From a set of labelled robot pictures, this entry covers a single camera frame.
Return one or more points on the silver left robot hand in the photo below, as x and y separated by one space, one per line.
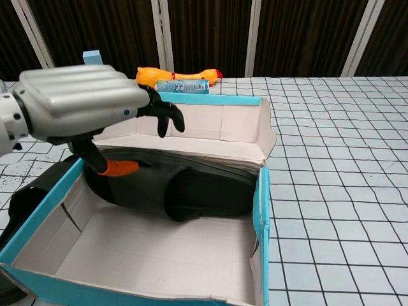
79 95

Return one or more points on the black slipper with frayed tip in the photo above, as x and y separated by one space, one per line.
143 191

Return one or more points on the light blue shoe box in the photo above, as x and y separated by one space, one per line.
159 255

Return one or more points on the light blue foam block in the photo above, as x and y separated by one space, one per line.
92 59

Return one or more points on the yellow rubber chicken toy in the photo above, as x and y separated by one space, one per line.
150 76

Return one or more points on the black-checked pale blue tablecloth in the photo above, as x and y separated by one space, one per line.
350 143

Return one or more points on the white metal screen post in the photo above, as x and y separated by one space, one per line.
32 31
363 38
162 38
255 38

